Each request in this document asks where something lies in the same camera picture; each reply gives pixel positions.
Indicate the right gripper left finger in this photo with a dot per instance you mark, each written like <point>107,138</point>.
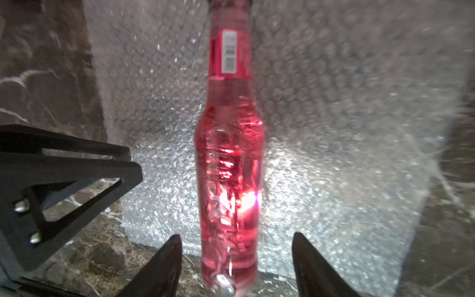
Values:
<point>160,276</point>

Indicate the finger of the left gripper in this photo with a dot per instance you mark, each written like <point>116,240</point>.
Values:
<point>16,138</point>
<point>31,184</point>

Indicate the red drink bottle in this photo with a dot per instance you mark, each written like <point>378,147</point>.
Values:
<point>229,149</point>

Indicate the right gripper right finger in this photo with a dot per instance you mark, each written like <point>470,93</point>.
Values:
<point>315,277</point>

